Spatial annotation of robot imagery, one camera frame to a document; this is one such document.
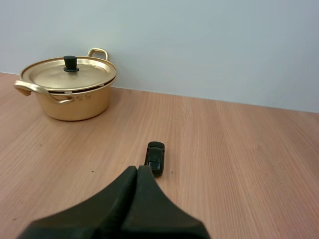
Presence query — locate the gold pot with two handles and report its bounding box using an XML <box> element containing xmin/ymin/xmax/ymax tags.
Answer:
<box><xmin>13</xmin><ymin>48</ymin><xmax>117</xmax><ymax>122</ymax></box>

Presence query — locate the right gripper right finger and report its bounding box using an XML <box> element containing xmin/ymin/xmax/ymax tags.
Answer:
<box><xmin>117</xmin><ymin>165</ymin><xmax>212</xmax><ymax>239</ymax></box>

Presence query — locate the small grey toy car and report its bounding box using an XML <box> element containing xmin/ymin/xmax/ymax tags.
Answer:
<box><xmin>144</xmin><ymin>141</ymin><xmax>166</xmax><ymax>178</ymax></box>

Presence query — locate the gold lid with black knob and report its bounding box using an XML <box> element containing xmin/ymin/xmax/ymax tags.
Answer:
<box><xmin>20</xmin><ymin>55</ymin><xmax>118</xmax><ymax>92</ymax></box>

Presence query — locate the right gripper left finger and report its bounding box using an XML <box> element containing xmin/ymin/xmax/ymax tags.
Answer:
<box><xmin>16</xmin><ymin>166</ymin><xmax>138</xmax><ymax>239</ymax></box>

